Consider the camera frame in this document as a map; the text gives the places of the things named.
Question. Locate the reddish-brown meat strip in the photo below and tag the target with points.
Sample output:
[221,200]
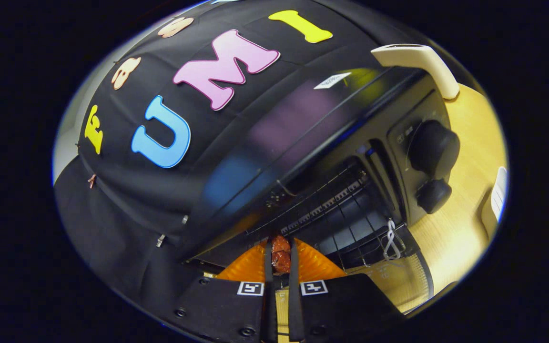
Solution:
[280,255]

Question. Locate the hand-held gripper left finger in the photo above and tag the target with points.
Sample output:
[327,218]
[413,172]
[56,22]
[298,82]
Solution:
[227,309]

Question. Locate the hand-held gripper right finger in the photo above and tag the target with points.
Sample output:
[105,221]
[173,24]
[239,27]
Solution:
[341,309]

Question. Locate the copper cloth clip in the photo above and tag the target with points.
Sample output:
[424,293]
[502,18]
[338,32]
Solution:
[92,180]

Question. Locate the cream pop-up toaster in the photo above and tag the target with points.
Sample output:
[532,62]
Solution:
[422,59]

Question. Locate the white rectangular food tray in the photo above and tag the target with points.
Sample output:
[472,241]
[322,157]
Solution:
[493,205]

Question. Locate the black backdrop cloth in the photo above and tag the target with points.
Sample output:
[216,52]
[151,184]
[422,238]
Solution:
[136,200]

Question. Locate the silver cloth clip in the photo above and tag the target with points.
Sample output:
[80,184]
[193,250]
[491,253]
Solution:
[160,240]

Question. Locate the black toaster oven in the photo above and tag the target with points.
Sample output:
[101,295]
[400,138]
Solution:
[303,124]

